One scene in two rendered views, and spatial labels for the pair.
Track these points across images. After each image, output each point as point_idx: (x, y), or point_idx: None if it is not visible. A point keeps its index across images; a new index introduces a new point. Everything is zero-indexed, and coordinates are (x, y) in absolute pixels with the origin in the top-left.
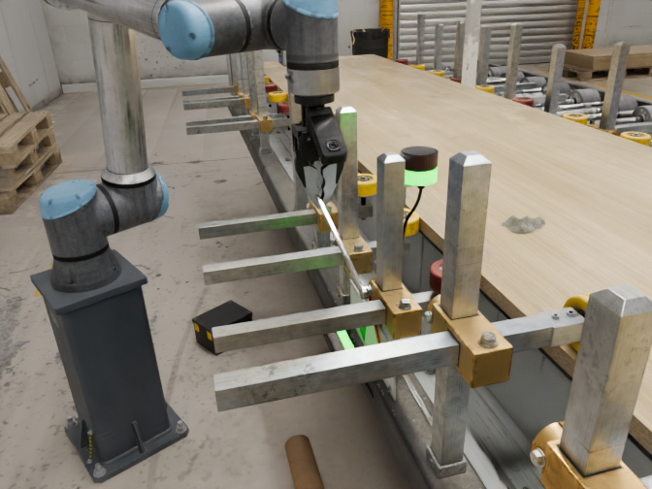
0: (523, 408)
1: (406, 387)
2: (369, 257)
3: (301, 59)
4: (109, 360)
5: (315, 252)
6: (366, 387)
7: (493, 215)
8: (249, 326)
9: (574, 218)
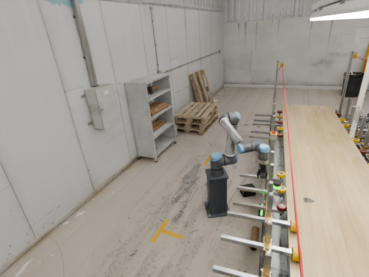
0: None
1: None
2: None
3: (260, 158)
4: (216, 192)
5: (260, 189)
6: None
7: (303, 195)
8: (239, 202)
9: (323, 203)
